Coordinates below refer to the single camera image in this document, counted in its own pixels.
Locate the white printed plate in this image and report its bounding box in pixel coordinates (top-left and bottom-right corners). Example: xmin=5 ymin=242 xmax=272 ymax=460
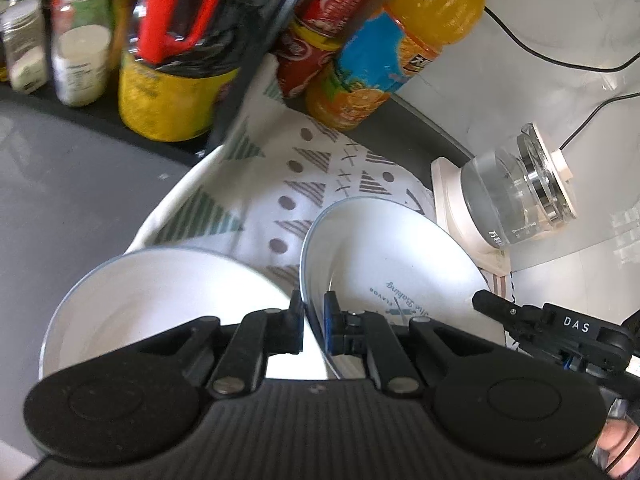
xmin=299 ymin=197 xmax=506 ymax=378

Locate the white blue-rimmed plate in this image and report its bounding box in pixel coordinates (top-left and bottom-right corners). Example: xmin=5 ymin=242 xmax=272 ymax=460
xmin=38 ymin=247 xmax=291 ymax=378

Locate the person's right hand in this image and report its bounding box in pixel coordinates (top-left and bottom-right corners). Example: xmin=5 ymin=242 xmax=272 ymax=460
xmin=597 ymin=408 xmax=639 ymax=479

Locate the cream kettle heating base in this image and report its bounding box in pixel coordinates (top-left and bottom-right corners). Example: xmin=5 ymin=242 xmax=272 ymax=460
xmin=431 ymin=157 xmax=511 ymax=276

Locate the patterned white table cloth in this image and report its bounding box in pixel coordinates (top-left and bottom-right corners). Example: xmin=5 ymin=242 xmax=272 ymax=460
xmin=124 ymin=53 xmax=516 ymax=351

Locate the glass electric kettle cream lid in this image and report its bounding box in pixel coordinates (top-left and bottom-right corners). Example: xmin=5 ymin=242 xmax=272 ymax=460
xmin=461 ymin=122 xmax=577 ymax=249

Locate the yellow tin with utensils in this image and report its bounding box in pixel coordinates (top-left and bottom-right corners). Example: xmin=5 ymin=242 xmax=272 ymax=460
xmin=118 ymin=0 xmax=260 ymax=143

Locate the orange juice bottle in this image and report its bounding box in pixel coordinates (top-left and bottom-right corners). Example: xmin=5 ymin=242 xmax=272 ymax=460
xmin=305 ymin=0 xmax=486 ymax=132

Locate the white capped spice jar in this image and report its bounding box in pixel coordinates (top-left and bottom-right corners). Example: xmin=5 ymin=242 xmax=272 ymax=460
xmin=52 ymin=0 xmax=113 ymax=107

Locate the glass spice jar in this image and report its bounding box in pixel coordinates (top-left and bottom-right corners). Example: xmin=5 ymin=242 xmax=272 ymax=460
xmin=1 ymin=0 xmax=49 ymax=93

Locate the black power cable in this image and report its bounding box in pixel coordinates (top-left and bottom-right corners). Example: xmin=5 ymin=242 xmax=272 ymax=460
xmin=482 ymin=6 xmax=640 ymax=74
xmin=556 ymin=91 xmax=640 ymax=154

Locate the black wire rack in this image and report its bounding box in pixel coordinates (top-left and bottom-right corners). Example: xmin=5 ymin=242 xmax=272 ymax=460
xmin=200 ymin=0 xmax=299 ymax=158

